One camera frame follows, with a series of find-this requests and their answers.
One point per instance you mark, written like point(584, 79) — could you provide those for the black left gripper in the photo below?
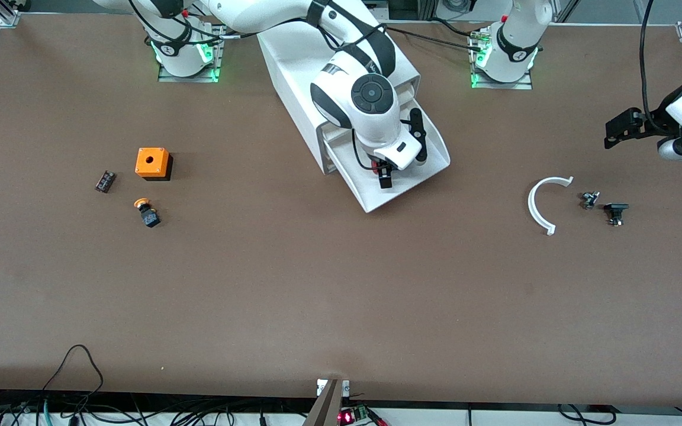
point(656, 123)

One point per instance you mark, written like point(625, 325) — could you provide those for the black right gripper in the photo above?
point(385, 176)

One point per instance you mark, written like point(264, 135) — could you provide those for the small red push button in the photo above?
point(375, 164)

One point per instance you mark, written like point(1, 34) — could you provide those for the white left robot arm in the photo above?
point(515, 41)

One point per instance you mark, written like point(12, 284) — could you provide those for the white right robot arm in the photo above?
point(370, 121)

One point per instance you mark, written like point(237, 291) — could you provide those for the white drawer cabinet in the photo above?
point(293, 89)

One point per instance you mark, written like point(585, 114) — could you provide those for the orange-capped black push button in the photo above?
point(150, 218)

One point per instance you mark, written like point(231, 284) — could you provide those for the small metal fitting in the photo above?
point(589, 200)

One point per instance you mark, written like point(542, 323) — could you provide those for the small black clamp part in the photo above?
point(615, 208)

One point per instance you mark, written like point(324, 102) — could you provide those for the circuit board with red light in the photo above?
point(353, 416)

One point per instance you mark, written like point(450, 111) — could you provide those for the small black contact block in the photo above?
point(105, 181)

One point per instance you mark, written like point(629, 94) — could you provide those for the white curved plastic bracket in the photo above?
point(531, 204)

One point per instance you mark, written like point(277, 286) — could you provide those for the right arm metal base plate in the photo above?
point(218, 65)

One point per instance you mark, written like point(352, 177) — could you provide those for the white mount bracket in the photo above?
point(346, 387)

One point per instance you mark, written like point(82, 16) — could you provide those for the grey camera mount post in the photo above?
point(326, 408)

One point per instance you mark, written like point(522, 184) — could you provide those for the orange button enclosure box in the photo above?
point(151, 161)

